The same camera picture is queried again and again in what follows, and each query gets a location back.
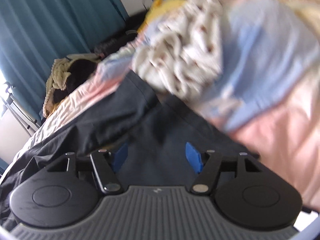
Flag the black drawstring trousers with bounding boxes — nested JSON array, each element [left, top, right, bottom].
[[1, 72, 247, 230]]

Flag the black clothes pile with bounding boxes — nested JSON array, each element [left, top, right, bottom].
[[53, 59, 98, 103]]

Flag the pastel pink blue bedsheet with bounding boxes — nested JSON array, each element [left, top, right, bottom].
[[12, 0, 320, 205]]

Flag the beige knitted blanket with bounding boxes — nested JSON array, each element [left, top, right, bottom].
[[42, 58, 74, 118]]

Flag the white patterned blanket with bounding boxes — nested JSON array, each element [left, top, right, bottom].
[[132, 0, 223, 101]]

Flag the teal curtain right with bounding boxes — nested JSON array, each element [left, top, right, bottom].
[[1, 0, 128, 120]]

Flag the yellow Pikachu plush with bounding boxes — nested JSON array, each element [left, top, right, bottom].
[[137, 0, 186, 34]]

